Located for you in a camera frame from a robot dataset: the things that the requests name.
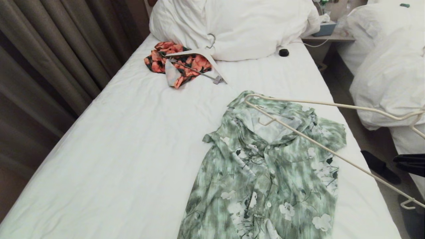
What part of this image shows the black slipper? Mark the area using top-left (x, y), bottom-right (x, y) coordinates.
top-left (361, 150), bottom-right (401, 185)
top-left (397, 194), bottom-right (425, 239)

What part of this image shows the white cable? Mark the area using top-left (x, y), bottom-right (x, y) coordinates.
top-left (292, 39), bottom-right (329, 48)

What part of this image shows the white pillow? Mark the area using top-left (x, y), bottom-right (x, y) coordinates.
top-left (149, 0), bottom-right (321, 62)

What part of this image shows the orange floral garment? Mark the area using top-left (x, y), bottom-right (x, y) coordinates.
top-left (144, 42), bottom-right (213, 89)

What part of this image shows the small green plant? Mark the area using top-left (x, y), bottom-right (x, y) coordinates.
top-left (311, 0), bottom-right (330, 16)

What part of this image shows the white crumpled duvet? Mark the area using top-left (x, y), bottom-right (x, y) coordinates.
top-left (339, 0), bottom-right (425, 130)

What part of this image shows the neighbouring bed white sheet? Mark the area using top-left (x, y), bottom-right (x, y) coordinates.
top-left (388, 124), bottom-right (425, 199)

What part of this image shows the bed with white sheet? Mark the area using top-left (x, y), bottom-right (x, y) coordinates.
top-left (0, 33), bottom-right (402, 239)

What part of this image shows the green floral button shirt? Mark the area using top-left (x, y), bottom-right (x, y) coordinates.
top-left (177, 91), bottom-right (347, 239)

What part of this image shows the blue tissue box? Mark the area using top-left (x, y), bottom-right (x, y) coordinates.
top-left (311, 21), bottom-right (336, 38)

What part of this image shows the white plastic hanger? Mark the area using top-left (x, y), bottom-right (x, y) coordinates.
top-left (165, 34), bottom-right (228, 85)

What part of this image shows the wooden nightstand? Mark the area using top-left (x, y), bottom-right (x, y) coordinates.
top-left (301, 32), bottom-right (355, 65)

